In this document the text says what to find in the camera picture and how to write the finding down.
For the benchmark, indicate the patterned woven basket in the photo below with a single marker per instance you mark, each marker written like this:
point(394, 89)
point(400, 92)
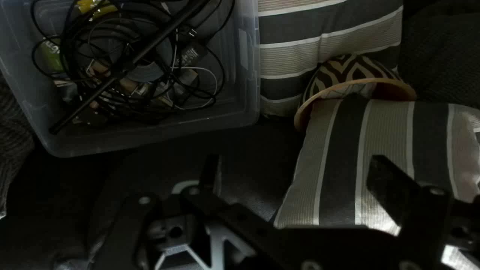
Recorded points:
point(350, 70)

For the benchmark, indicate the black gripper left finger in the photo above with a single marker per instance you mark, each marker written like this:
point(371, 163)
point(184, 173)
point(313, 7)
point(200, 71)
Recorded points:
point(211, 175)

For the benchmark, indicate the clear plastic storage box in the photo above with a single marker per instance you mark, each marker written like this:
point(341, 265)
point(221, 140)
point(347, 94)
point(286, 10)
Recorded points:
point(151, 136)

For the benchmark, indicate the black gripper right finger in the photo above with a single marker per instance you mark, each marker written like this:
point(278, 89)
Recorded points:
point(410, 200)

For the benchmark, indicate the thin black rod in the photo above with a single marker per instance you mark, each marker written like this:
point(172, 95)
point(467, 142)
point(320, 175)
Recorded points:
point(131, 64)

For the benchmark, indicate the dark sofa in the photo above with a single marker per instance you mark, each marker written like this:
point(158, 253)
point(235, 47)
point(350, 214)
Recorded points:
point(440, 50)

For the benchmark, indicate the grey white striped pillow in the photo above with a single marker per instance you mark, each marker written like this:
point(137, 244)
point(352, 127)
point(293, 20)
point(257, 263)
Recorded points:
point(325, 50)
point(340, 166)

